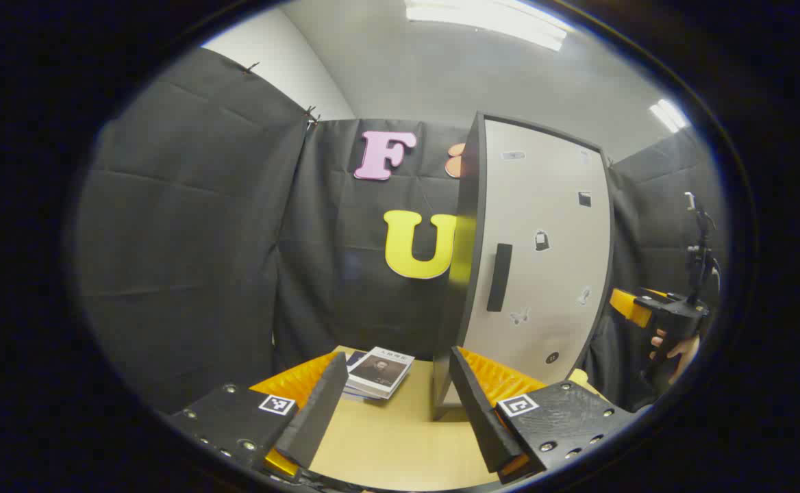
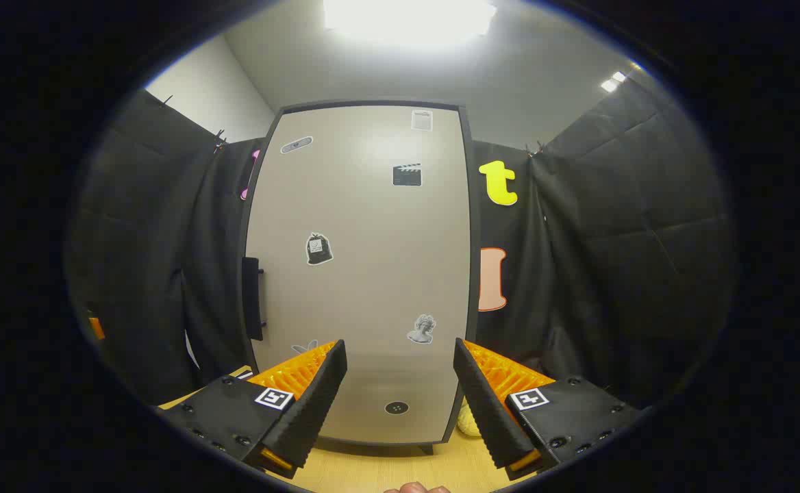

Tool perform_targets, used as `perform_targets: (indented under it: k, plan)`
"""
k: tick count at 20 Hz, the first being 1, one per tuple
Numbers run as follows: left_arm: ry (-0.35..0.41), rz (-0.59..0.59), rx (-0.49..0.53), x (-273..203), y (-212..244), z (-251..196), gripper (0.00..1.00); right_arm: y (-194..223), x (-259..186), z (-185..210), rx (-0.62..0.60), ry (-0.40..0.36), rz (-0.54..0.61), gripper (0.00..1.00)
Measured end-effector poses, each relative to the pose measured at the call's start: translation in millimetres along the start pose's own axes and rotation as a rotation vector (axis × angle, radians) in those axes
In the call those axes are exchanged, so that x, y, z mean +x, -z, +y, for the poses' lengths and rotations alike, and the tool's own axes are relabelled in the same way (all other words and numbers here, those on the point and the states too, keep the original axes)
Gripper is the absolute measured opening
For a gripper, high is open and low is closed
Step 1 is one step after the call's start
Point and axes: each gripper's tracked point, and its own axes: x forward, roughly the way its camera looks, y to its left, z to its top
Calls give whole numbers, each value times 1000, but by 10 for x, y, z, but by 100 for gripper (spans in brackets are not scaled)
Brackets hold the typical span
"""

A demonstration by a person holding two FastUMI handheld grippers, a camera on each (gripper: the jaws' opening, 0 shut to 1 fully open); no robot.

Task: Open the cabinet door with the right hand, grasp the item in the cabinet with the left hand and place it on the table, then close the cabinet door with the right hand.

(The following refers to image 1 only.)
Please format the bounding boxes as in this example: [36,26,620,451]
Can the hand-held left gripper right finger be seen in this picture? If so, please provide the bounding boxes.
[449,346,637,485]

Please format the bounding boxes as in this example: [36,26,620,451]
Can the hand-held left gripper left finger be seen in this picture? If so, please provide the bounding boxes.
[167,351,349,480]

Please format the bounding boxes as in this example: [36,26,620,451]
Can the black cabinet door handle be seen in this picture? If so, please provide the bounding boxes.
[486,243,514,313]

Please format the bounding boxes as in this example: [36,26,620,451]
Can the dark grey cabinet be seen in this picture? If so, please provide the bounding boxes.
[433,112,616,420]

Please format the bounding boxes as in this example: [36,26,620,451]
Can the blue book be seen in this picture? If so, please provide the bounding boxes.
[342,351,373,398]

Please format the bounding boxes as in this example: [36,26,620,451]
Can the white book with portrait cover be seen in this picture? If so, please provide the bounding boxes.
[347,346,416,399]

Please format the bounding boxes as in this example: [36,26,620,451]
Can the ceiling light panel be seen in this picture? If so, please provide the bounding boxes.
[649,99,690,134]
[405,0,573,53]

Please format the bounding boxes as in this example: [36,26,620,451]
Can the black backdrop cloth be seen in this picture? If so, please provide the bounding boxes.
[75,48,726,412]

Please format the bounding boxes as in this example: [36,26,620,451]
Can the black camera stand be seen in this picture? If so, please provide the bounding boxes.
[684,192,721,305]

